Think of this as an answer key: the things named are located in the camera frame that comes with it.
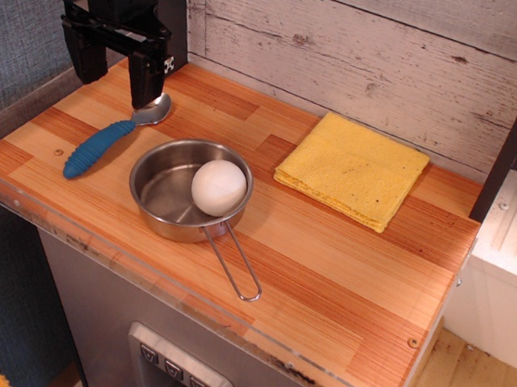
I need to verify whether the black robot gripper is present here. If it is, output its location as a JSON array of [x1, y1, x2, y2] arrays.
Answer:
[[62, 0, 172, 110]]

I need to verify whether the stainless steel pot with handle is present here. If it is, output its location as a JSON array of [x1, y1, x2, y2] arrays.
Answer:
[[129, 138, 263, 303]]

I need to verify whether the white ball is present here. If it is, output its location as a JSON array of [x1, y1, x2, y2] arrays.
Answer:
[[191, 160, 248, 217]]

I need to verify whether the folded yellow cloth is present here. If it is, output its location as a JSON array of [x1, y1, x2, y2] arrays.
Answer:
[[274, 113, 430, 234]]

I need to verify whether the clear acrylic edge guard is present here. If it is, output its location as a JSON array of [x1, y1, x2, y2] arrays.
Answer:
[[0, 161, 481, 387]]

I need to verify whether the silver toy fridge cabinet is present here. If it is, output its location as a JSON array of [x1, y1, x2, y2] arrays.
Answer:
[[19, 228, 384, 387]]

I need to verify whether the white toy sink counter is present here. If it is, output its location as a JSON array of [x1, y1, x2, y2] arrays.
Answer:
[[444, 171, 517, 368]]

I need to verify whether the blue handled metal spoon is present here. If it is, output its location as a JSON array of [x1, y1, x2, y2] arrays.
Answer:
[[63, 93, 173, 179]]

